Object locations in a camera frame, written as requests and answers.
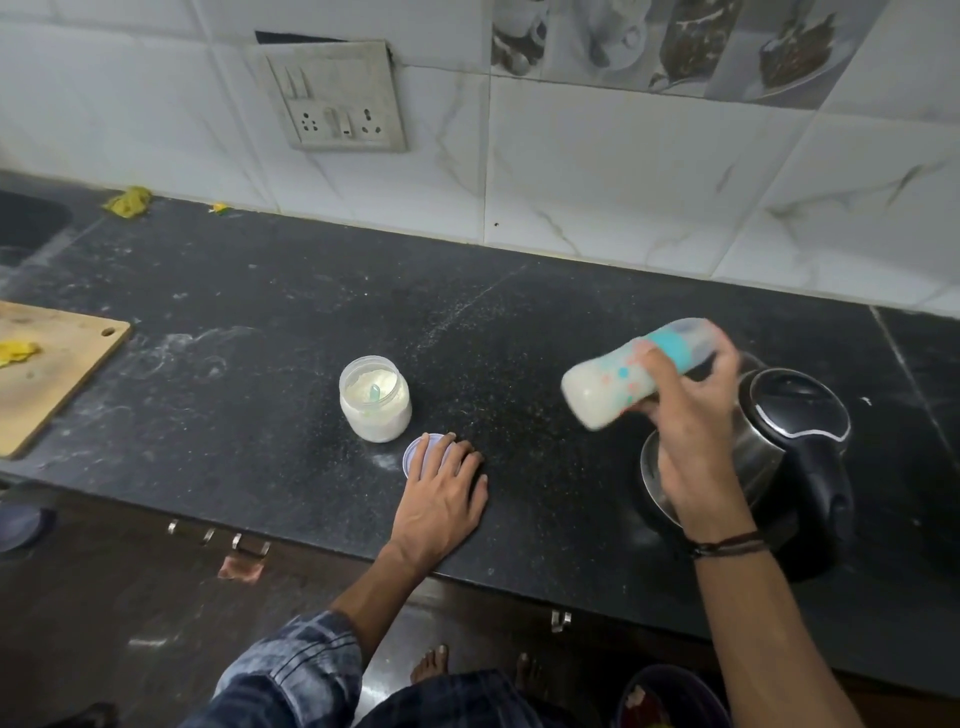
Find person's right hand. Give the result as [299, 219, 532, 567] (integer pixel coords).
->
[633, 320, 759, 543]

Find person's left hand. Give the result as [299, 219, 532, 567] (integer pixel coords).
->
[383, 431, 490, 579]

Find lavender round jar lid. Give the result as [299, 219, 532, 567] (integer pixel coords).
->
[402, 432, 457, 479]

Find steel black electric kettle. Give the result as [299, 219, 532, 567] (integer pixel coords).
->
[638, 352, 856, 583]

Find glass jar of white powder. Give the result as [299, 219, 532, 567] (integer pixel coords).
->
[338, 355, 413, 445]

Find teal baby bottle cap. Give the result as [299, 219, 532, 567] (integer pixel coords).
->
[646, 317, 721, 375]

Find clear baby bottle teal print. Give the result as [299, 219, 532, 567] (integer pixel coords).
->
[560, 337, 665, 433]

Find person's right forearm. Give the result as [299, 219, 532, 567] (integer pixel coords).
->
[693, 536, 864, 728]

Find person's left forearm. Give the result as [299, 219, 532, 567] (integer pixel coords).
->
[329, 541, 444, 665]

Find person's left foot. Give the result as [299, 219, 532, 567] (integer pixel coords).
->
[410, 644, 450, 685]

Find black wrist bands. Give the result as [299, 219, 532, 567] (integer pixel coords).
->
[689, 530, 770, 561]

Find blue plaid shirt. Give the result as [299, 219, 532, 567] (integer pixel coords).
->
[176, 609, 365, 728]

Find purple waste bin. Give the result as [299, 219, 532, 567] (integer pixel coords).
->
[614, 663, 733, 728]

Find wooden cutting board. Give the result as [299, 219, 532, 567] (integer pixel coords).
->
[0, 301, 133, 460]

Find clear blue round lid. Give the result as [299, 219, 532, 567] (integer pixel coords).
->
[0, 503, 54, 555]

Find crumpled yellow cloth scrap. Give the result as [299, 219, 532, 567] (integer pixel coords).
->
[102, 185, 154, 220]

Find black kitchen sink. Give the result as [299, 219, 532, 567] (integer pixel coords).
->
[0, 187, 75, 268]

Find grey wall switch socket plate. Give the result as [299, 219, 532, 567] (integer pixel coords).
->
[247, 41, 409, 154]

